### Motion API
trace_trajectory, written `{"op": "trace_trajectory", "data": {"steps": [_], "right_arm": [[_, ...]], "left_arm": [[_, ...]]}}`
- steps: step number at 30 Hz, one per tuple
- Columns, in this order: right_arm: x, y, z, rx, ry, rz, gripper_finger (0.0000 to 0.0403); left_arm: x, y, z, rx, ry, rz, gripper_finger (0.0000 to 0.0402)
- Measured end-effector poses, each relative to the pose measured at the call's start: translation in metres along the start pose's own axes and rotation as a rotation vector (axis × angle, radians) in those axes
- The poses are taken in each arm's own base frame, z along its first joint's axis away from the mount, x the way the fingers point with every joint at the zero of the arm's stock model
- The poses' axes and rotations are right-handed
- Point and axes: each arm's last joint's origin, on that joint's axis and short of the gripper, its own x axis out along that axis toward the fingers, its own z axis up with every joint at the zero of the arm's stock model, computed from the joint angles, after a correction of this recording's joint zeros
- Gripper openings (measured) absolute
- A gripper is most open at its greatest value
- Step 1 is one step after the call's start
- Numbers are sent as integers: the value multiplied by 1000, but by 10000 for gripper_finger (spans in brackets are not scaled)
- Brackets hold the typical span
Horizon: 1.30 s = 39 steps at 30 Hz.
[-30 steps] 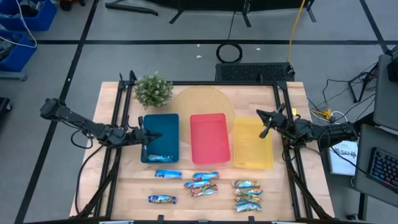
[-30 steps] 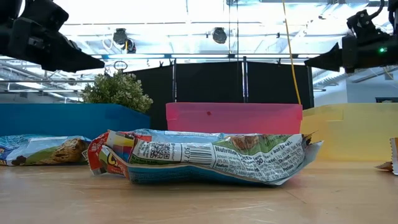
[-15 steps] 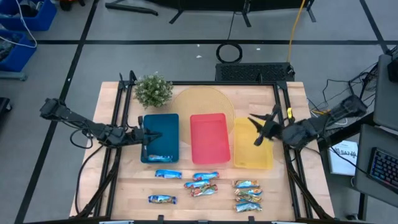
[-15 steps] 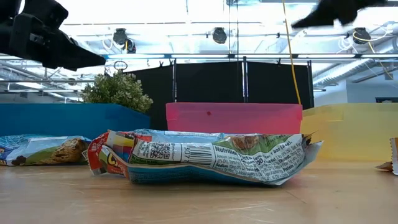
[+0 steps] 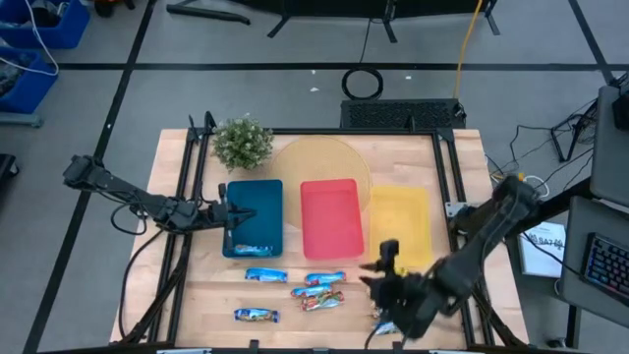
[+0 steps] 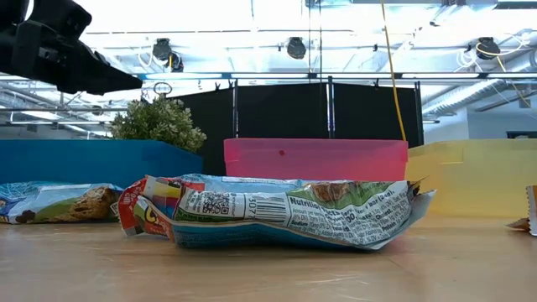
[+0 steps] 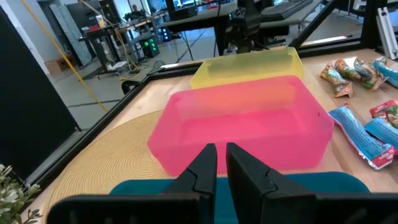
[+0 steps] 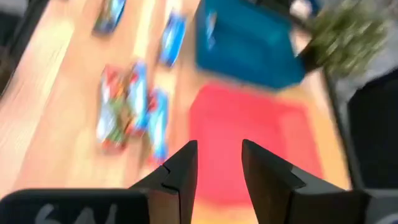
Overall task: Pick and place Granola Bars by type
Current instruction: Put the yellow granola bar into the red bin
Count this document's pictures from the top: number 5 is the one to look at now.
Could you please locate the black perforated computer case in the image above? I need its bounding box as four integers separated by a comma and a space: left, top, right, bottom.
339, 97, 467, 131

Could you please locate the black aluminium table frame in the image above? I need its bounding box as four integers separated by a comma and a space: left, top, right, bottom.
119, 110, 528, 348

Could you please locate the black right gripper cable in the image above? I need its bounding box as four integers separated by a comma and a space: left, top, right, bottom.
364, 322, 390, 351

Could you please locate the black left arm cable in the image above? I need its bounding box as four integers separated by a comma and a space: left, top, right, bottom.
116, 228, 166, 340

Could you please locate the white paper booklet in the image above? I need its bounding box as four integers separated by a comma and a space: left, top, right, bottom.
518, 221, 567, 279

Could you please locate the black board with legs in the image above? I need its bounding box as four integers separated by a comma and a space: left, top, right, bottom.
230, 0, 501, 44

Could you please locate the yellow plastic tray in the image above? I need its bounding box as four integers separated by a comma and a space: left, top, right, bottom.
368, 185, 433, 270

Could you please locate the black stand foot bar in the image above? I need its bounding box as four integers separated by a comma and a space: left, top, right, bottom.
165, 3, 252, 27

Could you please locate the backlit black keyboard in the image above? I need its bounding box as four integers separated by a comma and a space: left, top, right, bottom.
581, 232, 629, 304

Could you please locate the grey keyboard desk top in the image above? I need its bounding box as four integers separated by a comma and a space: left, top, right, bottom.
558, 196, 629, 329

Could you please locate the small green potted plant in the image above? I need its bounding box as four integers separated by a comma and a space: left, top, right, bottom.
210, 113, 275, 172

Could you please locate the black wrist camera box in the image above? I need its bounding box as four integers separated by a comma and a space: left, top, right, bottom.
379, 239, 400, 269

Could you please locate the blue red-ended granola bar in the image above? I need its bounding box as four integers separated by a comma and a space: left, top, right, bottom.
304, 270, 347, 287
290, 282, 333, 299

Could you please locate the long white cable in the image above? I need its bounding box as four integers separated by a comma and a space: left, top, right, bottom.
0, 0, 61, 78

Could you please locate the black device on desk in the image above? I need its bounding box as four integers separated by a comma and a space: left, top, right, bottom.
611, 73, 629, 132

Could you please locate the red plastic tray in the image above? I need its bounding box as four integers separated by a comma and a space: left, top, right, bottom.
299, 177, 366, 261

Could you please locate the coiled black cable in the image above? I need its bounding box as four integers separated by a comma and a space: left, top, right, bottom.
341, 67, 385, 101

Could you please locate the short white cable loop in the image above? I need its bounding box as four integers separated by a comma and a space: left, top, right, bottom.
523, 174, 551, 199

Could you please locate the blue plastic tray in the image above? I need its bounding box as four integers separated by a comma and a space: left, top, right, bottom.
221, 178, 285, 260

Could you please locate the yellow cable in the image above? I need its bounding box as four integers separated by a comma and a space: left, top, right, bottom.
451, 0, 486, 99

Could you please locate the thin black cable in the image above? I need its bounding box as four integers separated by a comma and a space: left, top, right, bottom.
359, 17, 372, 65

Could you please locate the blue plastic storage bin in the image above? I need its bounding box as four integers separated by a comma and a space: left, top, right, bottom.
0, 46, 60, 115
0, 0, 91, 50

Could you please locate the grey bin platform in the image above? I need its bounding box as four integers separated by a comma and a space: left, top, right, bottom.
0, 111, 45, 130

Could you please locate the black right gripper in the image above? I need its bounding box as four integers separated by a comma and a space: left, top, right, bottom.
359, 262, 425, 321

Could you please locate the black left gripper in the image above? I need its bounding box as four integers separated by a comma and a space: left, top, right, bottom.
208, 182, 257, 253

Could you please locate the black tripod stand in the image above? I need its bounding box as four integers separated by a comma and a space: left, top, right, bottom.
549, 111, 599, 164

